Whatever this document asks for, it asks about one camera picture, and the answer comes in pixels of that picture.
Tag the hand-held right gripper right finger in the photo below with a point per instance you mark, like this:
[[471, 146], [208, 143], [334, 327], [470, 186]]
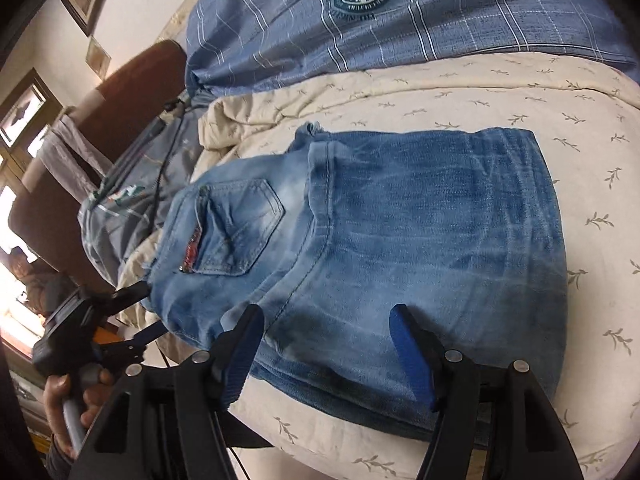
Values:
[[410, 350]]

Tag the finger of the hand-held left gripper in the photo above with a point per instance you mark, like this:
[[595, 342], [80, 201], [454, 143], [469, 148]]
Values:
[[147, 335], [132, 294]]

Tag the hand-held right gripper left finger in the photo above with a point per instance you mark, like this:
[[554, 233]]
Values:
[[235, 375]]

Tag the blue denim pants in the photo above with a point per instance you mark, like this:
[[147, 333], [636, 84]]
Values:
[[400, 235]]

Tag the person's left hand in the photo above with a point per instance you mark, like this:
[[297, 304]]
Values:
[[97, 395]]

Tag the grey star-print quilt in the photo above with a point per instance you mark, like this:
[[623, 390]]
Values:
[[125, 225]]

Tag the grey draped cloth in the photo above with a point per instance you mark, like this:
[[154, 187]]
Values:
[[65, 150]]

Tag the brown headboard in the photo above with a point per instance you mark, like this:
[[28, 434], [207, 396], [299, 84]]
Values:
[[125, 95]]

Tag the cream leaf-print blanket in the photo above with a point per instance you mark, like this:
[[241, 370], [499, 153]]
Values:
[[500, 100]]

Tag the wooden window frame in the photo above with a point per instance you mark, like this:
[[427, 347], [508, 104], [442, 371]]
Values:
[[30, 105]]

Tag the small framed wall picture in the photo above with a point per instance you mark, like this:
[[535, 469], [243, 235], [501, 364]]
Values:
[[97, 57]]

